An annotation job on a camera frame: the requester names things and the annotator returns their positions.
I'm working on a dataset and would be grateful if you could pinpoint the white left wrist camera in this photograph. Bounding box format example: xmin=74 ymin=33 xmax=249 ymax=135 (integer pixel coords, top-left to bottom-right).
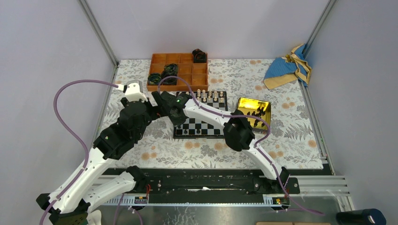
xmin=116 ymin=80 xmax=148 ymax=103

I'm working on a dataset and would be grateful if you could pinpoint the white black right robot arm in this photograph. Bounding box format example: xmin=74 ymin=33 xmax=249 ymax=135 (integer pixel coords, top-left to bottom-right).
xmin=152 ymin=91 xmax=290 ymax=193

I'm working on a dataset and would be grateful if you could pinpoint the green white checkered paper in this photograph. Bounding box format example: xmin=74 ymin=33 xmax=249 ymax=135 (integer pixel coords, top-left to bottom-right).
xmin=86 ymin=210 xmax=102 ymax=225

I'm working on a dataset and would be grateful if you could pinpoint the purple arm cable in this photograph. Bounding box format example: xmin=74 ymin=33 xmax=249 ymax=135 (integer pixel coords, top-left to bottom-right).
xmin=38 ymin=79 xmax=125 ymax=225
xmin=157 ymin=76 xmax=326 ymax=217

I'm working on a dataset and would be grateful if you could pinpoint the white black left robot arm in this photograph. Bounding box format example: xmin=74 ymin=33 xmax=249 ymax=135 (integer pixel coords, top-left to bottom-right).
xmin=36 ymin=98 xmax=158 ymax=225

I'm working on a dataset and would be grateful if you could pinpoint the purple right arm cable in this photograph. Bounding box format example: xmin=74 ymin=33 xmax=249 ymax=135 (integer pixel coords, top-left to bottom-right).
xmin=157 ymin=76 xmax=326 ymax=217

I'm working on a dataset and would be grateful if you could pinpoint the black green coil left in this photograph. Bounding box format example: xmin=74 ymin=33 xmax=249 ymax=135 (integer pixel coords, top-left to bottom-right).
xmin=147 ymin=73 xmax=162 ymax=85

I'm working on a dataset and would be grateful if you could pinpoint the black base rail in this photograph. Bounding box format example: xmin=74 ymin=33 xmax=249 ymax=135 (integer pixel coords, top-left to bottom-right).
xmin=110 ymin=167 xmax=301 ymax=205

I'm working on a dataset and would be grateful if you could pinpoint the black coil compartment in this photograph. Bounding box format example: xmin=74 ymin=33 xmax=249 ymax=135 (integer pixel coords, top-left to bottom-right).
xmin=192 ymin=49 xmax=207 ymax=63
xmin=161 ymin=63 xmax=178 ymax=85

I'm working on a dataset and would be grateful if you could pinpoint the black silver chess board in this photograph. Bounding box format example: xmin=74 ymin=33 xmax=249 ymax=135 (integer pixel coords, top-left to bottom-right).
xmin=173 ymin=90 xmax=228 ymax=139

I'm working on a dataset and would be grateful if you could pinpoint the black coil top compartment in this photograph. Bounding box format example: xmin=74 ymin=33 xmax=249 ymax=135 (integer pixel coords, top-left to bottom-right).
xmin=192 ymin=49 xmax=207 ymax=63

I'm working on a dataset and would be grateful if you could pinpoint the blue yellow cloth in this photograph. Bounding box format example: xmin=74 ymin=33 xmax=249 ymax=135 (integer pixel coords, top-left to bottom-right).
xmin=263 ymin=44 xmax=312 ymax=90

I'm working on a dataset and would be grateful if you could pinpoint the black coil middle compartment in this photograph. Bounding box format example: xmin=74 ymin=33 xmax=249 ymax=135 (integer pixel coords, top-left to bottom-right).
xmin=161 ymin=63 xmax=178 ymax=85

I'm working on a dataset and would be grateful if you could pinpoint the black cylinder bottom right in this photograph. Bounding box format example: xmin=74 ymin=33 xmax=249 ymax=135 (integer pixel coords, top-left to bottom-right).
xmin=336 ymin=209 xmax=387 ymax=225

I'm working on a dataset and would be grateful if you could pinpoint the orange compartment tray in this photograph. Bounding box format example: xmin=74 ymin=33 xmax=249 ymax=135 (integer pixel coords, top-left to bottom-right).
xmin=146 ymin=53 xmax=208 ymax=91

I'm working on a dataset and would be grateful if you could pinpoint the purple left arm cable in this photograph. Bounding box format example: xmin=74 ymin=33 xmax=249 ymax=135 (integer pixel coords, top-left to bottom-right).
xmin=38 ymin=79 xmax=125 ymax=225

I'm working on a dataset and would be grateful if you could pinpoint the gold tin of black pieces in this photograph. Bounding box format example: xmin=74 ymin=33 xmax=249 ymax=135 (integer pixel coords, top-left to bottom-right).
xmin=237 ymin=97 xmax=271 ymax=133

